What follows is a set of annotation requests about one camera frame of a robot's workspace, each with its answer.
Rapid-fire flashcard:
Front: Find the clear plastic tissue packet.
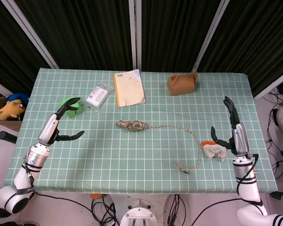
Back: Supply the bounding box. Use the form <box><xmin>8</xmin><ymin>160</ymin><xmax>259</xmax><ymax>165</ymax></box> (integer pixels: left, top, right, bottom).
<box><xmin>85</xmin><ymin>82</ymin><xmax>114</xmax><ymax>110</ymax></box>

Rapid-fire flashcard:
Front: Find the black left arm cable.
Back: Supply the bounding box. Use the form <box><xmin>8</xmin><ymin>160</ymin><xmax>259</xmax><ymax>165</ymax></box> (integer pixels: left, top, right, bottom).
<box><xmin>23</xmin><ymin>164</ymin><xmax>37</xmax><ymax>189</ymax></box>

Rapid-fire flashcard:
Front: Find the round metal robot base plate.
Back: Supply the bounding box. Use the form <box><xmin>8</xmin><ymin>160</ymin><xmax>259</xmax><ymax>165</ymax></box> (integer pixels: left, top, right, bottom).
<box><xmin>119</xmin><ymin>197</ymin><xmax>165</xmax><ymax>226</ymax></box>

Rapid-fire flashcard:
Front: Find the black cylindrical handle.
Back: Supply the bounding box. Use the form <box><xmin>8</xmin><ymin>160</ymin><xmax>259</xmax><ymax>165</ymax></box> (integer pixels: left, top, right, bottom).
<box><xmin>0</xmin><ymin>131</ymin><xmax>18</xmax><ymax>144</ymax></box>

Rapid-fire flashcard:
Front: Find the black floor cable bundle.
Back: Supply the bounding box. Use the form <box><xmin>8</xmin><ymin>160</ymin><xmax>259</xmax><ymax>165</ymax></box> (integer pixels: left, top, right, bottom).
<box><xmin>266</xmin><ymin>91</ymin><xmax>283</xmax><ymax>179</ymax></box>
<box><xmin>91</xmin><ymin>195</ymin><xmax>120</xmax><ymax>226</ymax></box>
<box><xmin>167</xmin><ymin>194</ymin><xmax>187</xmax><ymax>226</ymax></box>

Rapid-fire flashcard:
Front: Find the blue plush toy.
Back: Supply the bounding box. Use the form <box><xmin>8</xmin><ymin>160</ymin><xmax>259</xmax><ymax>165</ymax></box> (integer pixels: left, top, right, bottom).
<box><xmin>6</xmin><ymin>93</ymin><xmax>30</xmax><ymax>104</ymax></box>

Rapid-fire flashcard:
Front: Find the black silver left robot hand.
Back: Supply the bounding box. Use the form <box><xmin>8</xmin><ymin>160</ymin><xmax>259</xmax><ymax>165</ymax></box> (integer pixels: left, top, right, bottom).
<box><xmin>37</xmin><ymin>97</ymin><xmax>85</xmax><ymax>145</ymax></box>

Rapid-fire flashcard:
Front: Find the braided rope bundle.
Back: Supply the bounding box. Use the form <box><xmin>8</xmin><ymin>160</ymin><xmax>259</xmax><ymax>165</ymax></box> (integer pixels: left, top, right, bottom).
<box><xmin>116</xmin><ymin>120</ymin><xmax>202</xmax><ymax>175</ymax></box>

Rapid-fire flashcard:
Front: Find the black pleated curtain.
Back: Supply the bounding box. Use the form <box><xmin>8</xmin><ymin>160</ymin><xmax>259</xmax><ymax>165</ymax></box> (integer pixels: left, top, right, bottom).
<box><xmin>15</xmin><ymin>0</ymin><xmax>133</xmax><ymax>70</ymax></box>
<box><xmin>0</xmin><ymin>0</ymin><xmax>53</xmax><ymax>95</ymax></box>
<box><xmin>141</xmin><ymin>0</ymin><xmax>225</xmax><ymax>73</ymax></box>
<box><xmin>199</xmin><ymin>0</ymin><xmax>283</xmax><ymax>95</ymax></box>

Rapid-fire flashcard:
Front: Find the green checked tablecloth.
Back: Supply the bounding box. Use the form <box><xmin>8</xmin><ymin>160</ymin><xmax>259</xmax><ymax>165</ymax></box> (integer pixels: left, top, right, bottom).
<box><xmin>4</xmin><ymin>67</ymin><xmax>278</xmax><ymax>195</ymax></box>

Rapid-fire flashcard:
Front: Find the cream notebook with orange spine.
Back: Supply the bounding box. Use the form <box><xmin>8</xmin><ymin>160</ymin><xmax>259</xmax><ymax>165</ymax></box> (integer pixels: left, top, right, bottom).
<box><xmin>112</xmin><ymin>69</ymin><xmax>147</xmax><ymax>108</ymax></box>

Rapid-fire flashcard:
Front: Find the crumpled orange white wrapper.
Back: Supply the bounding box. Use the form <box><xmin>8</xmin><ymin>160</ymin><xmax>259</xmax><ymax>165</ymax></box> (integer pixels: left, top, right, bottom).
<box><xmin>201</xmin><ymin>141</ymin><xmax>227</xmax><ymax>162</ymax></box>

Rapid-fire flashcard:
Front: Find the black stand foot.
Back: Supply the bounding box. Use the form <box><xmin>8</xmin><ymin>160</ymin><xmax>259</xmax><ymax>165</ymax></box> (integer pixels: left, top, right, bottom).
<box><xmin>270</xmin><ymin>191</ymin><xmax>283</xmax><ymax>201</ymax></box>

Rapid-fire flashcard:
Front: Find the yellow plush toy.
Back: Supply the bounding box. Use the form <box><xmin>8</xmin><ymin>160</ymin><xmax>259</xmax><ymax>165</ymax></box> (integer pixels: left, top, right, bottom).
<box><xmin>0</xmin><ymin>99</ymin><xmax>26</xmax><ymax>122</ymax></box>

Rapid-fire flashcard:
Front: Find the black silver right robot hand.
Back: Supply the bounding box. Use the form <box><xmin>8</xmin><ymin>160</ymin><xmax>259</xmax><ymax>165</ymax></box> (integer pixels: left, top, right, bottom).
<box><xmin>210</xmin><ymin>96</ymin><xmax>250</xmax><ymax>156</ymax></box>

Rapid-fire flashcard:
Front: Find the green numbered cube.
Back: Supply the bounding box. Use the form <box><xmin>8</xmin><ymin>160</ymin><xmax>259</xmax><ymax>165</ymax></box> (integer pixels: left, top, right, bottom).
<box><xmin>60</xmin><ymin>96</ymin><xmax>83</xmax><ymax>118</ymax></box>

